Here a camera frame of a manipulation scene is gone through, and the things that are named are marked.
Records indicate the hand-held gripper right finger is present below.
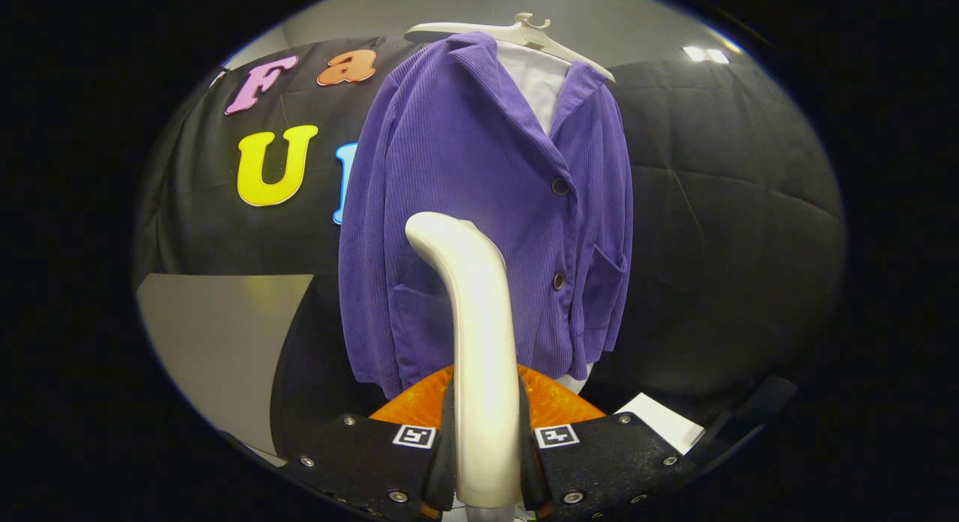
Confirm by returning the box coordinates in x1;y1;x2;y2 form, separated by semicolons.
517;363;705;521

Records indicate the white clothes hanger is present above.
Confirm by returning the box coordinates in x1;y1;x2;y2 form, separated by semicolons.
405;13;617;83

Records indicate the white garment steamer head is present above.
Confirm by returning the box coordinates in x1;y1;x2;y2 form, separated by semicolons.
405;211;525;509

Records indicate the grey cabinet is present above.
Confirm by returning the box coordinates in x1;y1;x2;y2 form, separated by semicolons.
135;273;315;457

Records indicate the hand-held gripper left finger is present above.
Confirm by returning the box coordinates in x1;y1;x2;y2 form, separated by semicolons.
281;365;458;521

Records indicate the purple corduroy jacket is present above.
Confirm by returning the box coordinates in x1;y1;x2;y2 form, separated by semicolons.
337;31;634;401

